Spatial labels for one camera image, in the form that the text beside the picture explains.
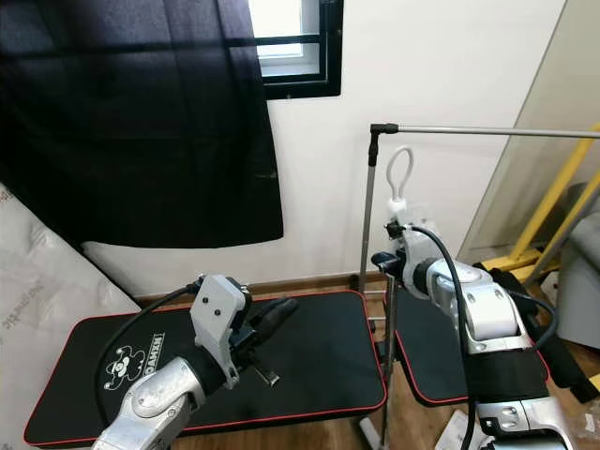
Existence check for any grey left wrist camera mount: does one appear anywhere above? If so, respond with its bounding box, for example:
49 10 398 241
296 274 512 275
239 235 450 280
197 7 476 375
189 274 254 387

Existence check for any black framed window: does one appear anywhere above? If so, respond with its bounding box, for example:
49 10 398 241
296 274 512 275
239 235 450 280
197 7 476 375
248 0 342 100

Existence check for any white paper leaflet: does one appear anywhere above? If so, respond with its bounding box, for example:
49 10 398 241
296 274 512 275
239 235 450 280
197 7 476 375
431 408 479 450

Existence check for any grey metal clothes rack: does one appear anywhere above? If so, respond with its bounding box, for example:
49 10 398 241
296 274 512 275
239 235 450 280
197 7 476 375
354 122 600 292

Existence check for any small silver clip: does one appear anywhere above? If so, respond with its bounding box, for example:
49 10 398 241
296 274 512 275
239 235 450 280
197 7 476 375
255 367 282 387

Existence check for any white foam pad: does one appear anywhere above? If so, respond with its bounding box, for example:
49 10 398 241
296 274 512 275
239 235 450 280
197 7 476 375
82 240 367 299

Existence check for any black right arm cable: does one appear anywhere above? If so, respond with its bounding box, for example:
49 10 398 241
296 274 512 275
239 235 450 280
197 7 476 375
386 220 488 450

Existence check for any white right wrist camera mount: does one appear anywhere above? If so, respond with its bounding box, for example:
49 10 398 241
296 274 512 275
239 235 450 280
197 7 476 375
384 220 442 282

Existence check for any yellow metal frame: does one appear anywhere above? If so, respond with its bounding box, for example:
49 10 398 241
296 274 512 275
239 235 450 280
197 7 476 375
478 122 600 282

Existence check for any plain black bench pad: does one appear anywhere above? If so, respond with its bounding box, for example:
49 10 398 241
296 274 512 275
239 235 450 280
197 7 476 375
392 286 554 406

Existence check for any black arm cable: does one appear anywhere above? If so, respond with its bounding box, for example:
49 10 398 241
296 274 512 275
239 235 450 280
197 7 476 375
386 220 488 450
94 277 207 428

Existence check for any white printed mattress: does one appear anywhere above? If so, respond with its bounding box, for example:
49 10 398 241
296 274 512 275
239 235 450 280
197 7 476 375
0 187 142 450

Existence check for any grey cushion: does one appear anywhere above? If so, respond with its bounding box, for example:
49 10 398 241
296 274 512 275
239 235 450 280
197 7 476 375
555 183 600 324

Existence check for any leaning glass panel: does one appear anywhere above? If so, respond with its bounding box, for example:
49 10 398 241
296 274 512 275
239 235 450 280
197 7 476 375
469 0 600 263

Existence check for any black bench pad with logo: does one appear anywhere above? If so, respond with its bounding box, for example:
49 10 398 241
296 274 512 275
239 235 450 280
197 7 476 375
23 291 388 447

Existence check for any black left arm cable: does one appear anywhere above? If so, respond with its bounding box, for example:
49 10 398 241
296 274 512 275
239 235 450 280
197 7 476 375
94 277 207 428

